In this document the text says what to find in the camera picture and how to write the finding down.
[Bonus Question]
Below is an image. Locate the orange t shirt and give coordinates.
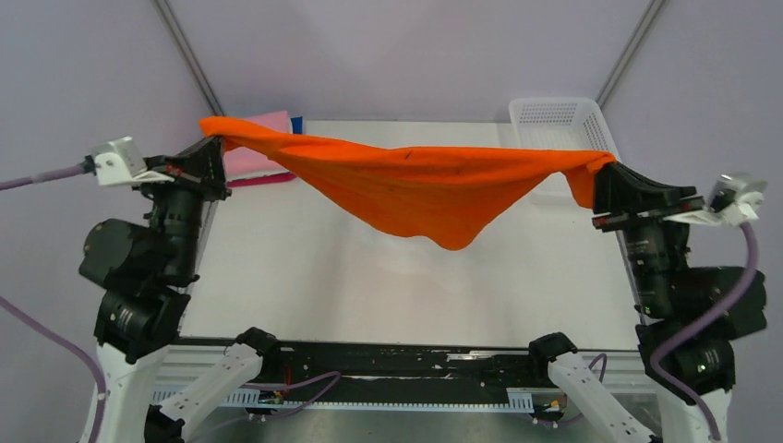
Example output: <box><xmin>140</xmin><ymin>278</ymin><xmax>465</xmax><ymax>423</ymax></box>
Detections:
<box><xmin>199</xmin><ymin>116</ymin><xmax>617</xmax><ymax>250</ymax></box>

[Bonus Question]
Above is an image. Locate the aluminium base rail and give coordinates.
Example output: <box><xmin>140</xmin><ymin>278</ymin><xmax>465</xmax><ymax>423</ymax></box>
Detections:
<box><xmin>146</xmin><ymin>345</ymin><xmax>668</xmax><ymax>413</ymax></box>

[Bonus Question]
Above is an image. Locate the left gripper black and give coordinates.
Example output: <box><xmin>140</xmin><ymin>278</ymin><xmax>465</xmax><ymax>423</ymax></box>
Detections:
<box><xmin>134</xmin><ymin>130</ymin><xmax>234</xmax><ymax>276</ymax></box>

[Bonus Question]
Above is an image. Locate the red folded t shirt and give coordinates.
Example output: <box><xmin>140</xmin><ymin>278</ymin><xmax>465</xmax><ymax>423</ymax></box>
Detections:
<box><xmin>228</xmin><ymin>172</ymin><xmax>296</xmax><ymax>188</ymax></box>

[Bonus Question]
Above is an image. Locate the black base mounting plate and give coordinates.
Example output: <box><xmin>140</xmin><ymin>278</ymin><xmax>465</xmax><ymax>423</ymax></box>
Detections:
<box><xmin>177</xmin><ymin>337</ymin><xmax>613</xmax><ymax>405</ymax></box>

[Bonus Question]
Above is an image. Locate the aluminium frame post left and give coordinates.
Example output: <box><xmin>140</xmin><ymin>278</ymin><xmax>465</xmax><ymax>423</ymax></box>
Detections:
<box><xmin>151</xmin><ymin>0</ymin><xmax>225</xmax><ymax>115</ymax></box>

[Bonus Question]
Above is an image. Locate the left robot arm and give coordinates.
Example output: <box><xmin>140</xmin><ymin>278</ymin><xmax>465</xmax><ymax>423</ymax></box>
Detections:
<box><xmin>78</xmin><ymin>137</ymin><xmax>283</xmax><ymax>442</ymax></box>

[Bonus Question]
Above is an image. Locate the pink folded t shirt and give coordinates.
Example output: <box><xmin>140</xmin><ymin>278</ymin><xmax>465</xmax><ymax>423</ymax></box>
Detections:
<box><xmin>223</xmin><ymin>111</ymin><xmax>292</xmax><ymax>181</ymax></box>

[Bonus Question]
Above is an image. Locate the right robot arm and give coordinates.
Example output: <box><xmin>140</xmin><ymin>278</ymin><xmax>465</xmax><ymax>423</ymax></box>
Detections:
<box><xmin>527</xmin><ymin>162</ymin><xmax>767</xmax><ymax>442</ymax></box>

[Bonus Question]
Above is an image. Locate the blue folded t shirt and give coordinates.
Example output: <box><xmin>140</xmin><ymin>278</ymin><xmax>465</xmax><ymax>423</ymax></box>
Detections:
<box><xmin>290</xmin><ymin>116</ymin><xmax>304</xmax><ymax>135</ymax></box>

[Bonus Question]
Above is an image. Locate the white plastic basket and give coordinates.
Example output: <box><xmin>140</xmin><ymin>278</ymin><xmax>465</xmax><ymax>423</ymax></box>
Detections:
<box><xmin>509</xmin><ymin>97</ymin><xmax>620</xmax><ymax>206</ymax></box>

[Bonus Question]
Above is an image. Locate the aluminium frame post right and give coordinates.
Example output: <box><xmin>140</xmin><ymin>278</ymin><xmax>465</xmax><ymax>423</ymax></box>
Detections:
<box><xmin>596</xmin><ymin>0</ymin><xmax>669</xmax><ymax>109</ymax></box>

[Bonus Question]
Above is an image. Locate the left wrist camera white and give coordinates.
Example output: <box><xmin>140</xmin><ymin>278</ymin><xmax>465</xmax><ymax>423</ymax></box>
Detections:
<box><xmin>90</xmin><ymin>137</ymin><xmax>174</xmax><ymax>186</ymax></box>

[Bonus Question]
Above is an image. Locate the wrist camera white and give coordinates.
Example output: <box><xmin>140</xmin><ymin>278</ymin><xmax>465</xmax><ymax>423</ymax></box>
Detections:
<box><xmin>90</xmin><ymin>137</ymin><xmax>174</xmax><ymax>186</ymax></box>
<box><xmin>665</xmin><ymin>173</ymin><xmax>768</xmax><ymax>227</ymax></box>

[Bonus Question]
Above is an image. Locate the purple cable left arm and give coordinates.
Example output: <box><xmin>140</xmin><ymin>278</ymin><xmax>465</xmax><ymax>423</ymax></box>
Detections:
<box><xmin>0</xmin><ymin>162</ymin><xmax>108</xmax><ymax>443</ymax></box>

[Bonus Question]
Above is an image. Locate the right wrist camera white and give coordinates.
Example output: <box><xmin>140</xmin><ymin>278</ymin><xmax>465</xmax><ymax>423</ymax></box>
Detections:
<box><xmin>665</xmin><ymin>173</ymin><xmax>768</xmax><ymax>227</ymax></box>

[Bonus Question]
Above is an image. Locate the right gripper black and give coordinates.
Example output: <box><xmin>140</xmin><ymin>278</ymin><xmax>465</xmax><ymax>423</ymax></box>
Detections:
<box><xmin>586</xmin><ymin>150</ymin><xmax>699</xmax><ymax>310</ymax></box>

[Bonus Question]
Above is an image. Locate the aluminium frame post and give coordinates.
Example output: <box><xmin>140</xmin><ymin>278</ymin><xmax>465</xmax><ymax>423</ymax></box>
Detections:
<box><xmin>596</xmin><ymin>0</ymin><xmax>669</xmax><ymax>109</ymax></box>
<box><xmin>151</xmin><ymin>0</ymin><xmax>225</xmax><ymax>115</ymax></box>

